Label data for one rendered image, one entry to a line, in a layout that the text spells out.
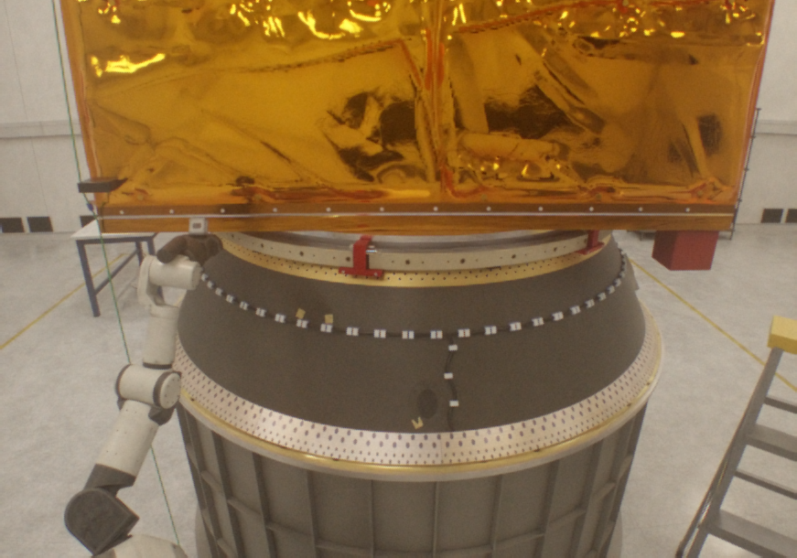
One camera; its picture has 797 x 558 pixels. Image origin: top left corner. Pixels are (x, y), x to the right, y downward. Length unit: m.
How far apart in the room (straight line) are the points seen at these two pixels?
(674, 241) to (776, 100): 7.34
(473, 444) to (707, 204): 1.01
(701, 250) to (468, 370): 0.86
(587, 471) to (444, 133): 1.22
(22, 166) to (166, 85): 7.19
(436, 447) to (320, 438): 0.34
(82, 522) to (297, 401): 0.66
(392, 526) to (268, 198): 1.06
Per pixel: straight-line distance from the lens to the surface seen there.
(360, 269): 1.40
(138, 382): 1.20
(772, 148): 9.13
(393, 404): 1.46
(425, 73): 1.35
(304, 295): 1.53
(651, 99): 1.52
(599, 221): 1.58
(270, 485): 1.76
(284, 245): 1.51
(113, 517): 1.16
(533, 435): 1.56
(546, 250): 1.54
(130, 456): 1.20
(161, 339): 1.21
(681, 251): 1.79
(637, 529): 3.09
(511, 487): 1.66
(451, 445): 1.48
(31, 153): 8.46
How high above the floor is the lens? 2.19
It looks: 21 degrees down
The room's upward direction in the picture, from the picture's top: straight up
